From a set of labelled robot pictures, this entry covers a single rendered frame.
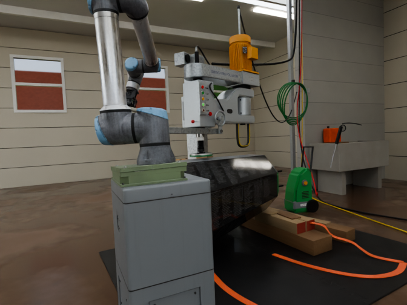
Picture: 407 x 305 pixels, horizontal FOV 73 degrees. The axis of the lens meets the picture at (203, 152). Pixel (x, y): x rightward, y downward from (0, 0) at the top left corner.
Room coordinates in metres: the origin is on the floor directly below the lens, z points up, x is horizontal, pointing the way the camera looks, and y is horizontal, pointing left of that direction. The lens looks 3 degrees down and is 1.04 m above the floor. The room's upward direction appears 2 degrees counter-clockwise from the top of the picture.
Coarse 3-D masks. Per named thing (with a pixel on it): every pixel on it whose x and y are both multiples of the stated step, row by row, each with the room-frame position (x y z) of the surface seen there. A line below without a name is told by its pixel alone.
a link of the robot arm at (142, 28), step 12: (120, 0) 1.30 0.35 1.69; (132, 0) 1.32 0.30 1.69; (144, 0) 1.37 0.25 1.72; (132, 12) 1.35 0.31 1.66; (144, 12) 1.38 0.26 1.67; (144, 24) 1.47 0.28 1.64; (144, 36) 1.55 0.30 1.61; (144, 48) 1.65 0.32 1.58; (144, 60) 1.80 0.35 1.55; (156, 60) 1.80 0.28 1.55; (144, 72) 1.88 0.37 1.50; (156, 72) 1.90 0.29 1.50
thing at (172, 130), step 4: (172, 128) 2.31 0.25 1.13; (176, 128) 2.34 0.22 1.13; (180, 128) 2.37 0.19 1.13; (184, 128) 2.40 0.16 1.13; (188, 128) 2.43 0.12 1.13; (192, 128) 2.46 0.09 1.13; (196, 128) 2.50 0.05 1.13; (200, 128) 2.53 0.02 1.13; (204, 128) 2.57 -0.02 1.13; (208, 128) 2.61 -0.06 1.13; (212, 128) 2.64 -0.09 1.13; (216, 128) 2.69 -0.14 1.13; (172, 132) 2.30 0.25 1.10; (176, 132) 2.34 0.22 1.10; (180, 132) 2.37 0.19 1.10; (184, 132) 2.40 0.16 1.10; (188, 132) 2.43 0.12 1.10; (192, 132) 2.46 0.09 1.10; (196, 132) 2.50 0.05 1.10; (200, 132) 2.53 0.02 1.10; (204, 132) 2.57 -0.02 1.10; (208, 132) 2.59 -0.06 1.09; (212, 132) 2.64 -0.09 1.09; (216, 132) 2.68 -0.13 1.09; (220, 132) 2.68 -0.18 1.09
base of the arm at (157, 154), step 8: (144, 144) 1.30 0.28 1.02; (152, 144) 1.29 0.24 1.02; (160, 144) 1.30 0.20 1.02; (168, 144) 1.34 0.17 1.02; (144, 152) 1.30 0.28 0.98; (152, 152) 1.28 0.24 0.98; (160, 152) 1.29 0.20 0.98; (168, 152) 1.32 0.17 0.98; (144, 160) 1.28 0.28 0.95; (152, 160) 1.27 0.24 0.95; (160, 160) 1.28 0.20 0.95; (168, 160) 1.30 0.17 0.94
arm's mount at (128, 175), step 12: (120, 168) 1.14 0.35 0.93; (132, 168) 1.17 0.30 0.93; (144, 168) 1.19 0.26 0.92; (156, 168) 1.21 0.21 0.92; (168, 168) 1.24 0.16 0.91; (180, 168) 1.26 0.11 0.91; (120, 180) 1.17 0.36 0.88; (132, 180) 1.17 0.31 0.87; (144, 180) 1.19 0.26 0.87; (156, 180) 1.21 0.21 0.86; (168, 180) 1.23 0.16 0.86; (180, 180) 1.26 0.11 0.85
